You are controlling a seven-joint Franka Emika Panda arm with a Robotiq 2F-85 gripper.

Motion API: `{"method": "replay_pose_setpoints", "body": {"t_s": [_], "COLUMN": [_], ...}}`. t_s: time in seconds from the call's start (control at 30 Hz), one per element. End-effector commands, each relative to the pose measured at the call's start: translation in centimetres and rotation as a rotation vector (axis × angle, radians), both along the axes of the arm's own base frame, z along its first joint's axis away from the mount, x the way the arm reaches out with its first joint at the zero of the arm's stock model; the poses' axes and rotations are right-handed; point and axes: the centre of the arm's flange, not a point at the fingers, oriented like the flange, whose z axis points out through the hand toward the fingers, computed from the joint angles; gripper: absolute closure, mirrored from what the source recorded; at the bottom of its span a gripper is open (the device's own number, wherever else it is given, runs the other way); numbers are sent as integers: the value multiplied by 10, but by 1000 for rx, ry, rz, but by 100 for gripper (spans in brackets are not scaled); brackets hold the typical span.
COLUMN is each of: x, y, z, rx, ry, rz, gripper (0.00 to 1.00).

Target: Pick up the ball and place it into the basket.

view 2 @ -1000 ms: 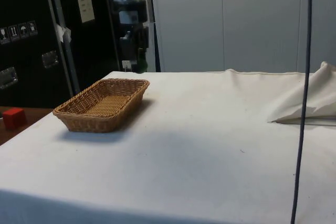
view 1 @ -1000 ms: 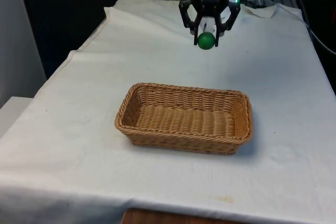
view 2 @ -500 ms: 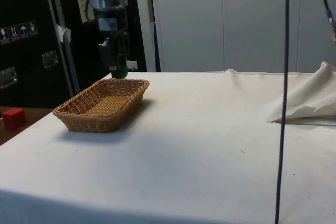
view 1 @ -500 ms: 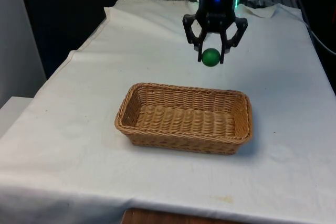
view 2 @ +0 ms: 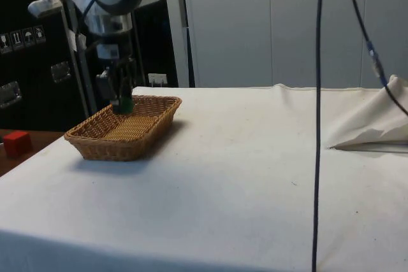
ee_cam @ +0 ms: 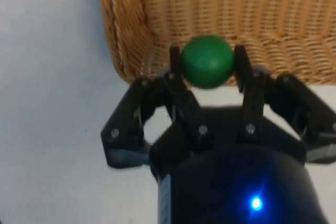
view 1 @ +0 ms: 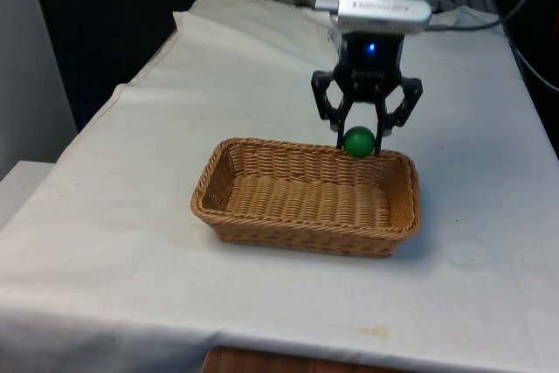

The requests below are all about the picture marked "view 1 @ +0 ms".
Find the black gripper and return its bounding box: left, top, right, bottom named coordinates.
left=310, top=31, right=424, bottom=157

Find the green ball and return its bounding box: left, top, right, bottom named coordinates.
left=342, top=125, right=376, bottom=158

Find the brown wicker basket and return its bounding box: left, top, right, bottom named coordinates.
left=190, top=136, right=421, bottom=259

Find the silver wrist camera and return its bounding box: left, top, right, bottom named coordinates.
left=308, top=0, right=434, bottom=36

